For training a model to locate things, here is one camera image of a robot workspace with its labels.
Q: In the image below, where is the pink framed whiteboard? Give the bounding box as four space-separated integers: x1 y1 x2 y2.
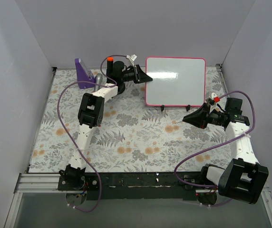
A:
145 57 206 107

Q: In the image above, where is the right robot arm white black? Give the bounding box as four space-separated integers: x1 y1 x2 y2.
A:
183 96 269 204

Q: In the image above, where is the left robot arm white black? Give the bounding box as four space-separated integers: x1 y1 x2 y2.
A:
59 57 153 190

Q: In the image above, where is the black flashlight orange tip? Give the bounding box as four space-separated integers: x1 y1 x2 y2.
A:
107 57 114 76

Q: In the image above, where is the silver microphone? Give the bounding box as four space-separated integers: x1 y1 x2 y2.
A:
94 73 103 92

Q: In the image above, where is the purple wedge stand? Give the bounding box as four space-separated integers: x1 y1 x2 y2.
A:
75 58 96 89

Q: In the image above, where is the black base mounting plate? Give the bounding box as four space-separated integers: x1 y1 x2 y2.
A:
58 172 228 201

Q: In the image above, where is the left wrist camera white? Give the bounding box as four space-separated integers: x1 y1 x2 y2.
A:
126 54 137 67

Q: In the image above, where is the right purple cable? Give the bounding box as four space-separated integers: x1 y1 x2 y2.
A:
174 90 256 208

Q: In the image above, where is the aluminium frame rail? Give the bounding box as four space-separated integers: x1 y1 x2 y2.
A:
14 173 67 193

